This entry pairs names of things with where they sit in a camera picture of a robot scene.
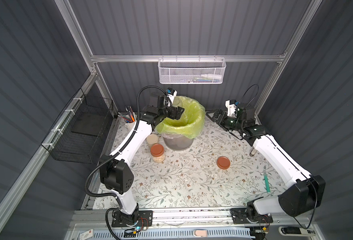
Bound grey bin with green bag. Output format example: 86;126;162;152
155;96;205;151

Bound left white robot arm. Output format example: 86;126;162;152
99;91;184;215

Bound oatmeal jar with beige lid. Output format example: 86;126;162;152
146;134;159;148

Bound pens in cup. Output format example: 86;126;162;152
118;106;136;124

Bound white pen cup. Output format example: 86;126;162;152
124;121;136;131

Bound small beige object on table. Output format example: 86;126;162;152
249;149;257;157

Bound white tube in basket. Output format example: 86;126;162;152
201;74;222;81

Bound green pen on table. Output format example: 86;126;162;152
263;171;271;193

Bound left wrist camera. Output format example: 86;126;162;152
166;88;177;105

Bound black corrugated cable conduit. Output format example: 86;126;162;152
84;85;169;199

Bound white wire wall basket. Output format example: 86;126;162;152
157;57;226;85

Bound black wire side basket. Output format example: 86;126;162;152
41;91;114;164

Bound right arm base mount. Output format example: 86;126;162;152
230;207;273;224

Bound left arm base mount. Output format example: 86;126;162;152
109;210;153;228

